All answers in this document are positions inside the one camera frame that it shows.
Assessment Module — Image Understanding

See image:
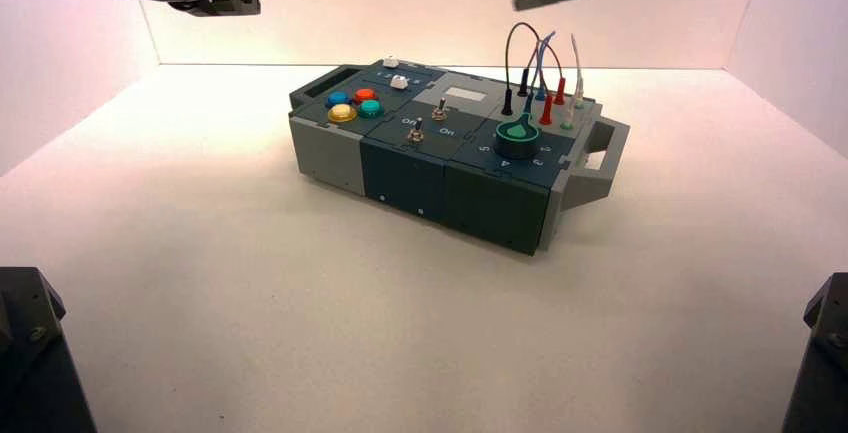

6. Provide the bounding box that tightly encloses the small grey display screen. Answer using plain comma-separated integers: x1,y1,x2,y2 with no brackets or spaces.
443,86,488,103

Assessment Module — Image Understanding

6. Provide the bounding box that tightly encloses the green rotary dial knob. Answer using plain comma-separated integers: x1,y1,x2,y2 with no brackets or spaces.
494,119,541,161

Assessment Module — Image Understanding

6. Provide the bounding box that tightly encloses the grey and teal control box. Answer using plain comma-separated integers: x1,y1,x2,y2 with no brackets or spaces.
289,56,631,257

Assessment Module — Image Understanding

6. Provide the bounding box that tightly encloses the blue jumper cable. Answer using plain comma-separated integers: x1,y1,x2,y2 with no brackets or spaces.
522,31,558,117

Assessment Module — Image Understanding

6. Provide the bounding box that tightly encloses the white jumper cable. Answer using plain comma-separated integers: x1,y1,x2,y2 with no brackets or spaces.
560,33,588,132

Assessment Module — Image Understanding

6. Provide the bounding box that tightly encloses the black jumper cable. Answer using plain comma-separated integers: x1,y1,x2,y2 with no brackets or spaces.
501,21,542,117

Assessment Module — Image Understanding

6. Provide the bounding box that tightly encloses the red jumper cable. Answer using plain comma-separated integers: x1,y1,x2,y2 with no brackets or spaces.
529,35,568,127

